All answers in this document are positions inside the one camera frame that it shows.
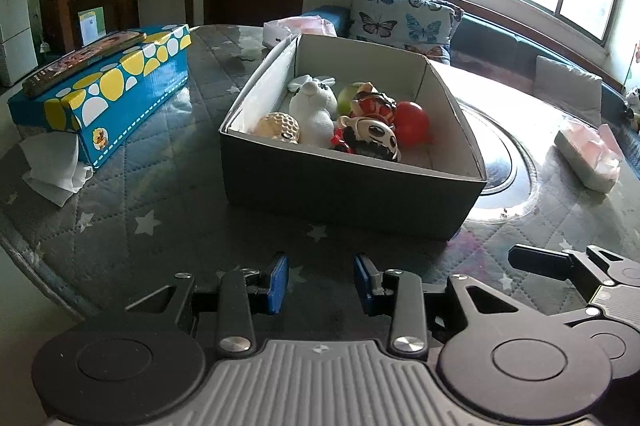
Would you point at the red opera mask toy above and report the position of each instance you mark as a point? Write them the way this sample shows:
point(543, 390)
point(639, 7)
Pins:
point(371, 103)

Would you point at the white tissue pack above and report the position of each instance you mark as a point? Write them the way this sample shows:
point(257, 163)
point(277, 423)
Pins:
point(593, 154)

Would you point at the blue yellow patterned box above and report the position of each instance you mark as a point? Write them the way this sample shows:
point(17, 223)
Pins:
point(105, 103)

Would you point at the grey cushion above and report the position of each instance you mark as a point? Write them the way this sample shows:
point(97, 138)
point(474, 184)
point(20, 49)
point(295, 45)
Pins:
point(575, 91)

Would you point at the quilted star tablecloth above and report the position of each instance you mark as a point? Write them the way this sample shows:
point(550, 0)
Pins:
point(157, 206)

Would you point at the white plush rabbit toy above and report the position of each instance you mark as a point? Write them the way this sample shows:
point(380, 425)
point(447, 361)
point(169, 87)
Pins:
point(313, 105)

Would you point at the black induction cooktop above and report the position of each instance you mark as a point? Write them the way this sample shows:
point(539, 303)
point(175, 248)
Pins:
point(512, 178)

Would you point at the white refrigerator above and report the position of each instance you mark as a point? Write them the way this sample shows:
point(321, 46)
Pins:
point(18, 56)

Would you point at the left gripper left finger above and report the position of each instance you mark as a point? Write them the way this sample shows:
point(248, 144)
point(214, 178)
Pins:
point(242, 294)

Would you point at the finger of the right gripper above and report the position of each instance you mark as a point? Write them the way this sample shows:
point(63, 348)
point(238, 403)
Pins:
point(596, 267)

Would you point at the butterfly print cushion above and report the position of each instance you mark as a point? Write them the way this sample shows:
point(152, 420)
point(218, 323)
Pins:
point(420, 26)

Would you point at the red pig toy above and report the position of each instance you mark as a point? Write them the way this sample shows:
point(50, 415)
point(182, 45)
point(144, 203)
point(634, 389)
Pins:
point(412, 125)

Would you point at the black haired doll head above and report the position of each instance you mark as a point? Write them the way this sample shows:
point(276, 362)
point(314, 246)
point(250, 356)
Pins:
point(366, 137)

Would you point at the blue sofa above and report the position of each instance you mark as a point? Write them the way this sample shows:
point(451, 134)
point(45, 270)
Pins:
point(490, 43)

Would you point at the yellow green toy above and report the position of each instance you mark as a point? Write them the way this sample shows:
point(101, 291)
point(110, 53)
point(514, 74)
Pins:
point(346, 96)

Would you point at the pink plastic bag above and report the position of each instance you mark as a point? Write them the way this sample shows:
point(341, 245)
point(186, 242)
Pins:
point(278, 30)

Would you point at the crumpled white tissue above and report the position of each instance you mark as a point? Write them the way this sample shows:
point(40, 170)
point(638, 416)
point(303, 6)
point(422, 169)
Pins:
point(55, 171)

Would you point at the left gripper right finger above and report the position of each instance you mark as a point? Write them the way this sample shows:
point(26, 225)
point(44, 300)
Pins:
point(399, 295)

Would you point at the grey cardboard box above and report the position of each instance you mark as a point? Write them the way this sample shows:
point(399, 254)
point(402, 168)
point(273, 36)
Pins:
point(419, 175)

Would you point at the tan peanut toy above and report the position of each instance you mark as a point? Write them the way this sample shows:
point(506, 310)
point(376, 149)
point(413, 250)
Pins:
point(278, 126)

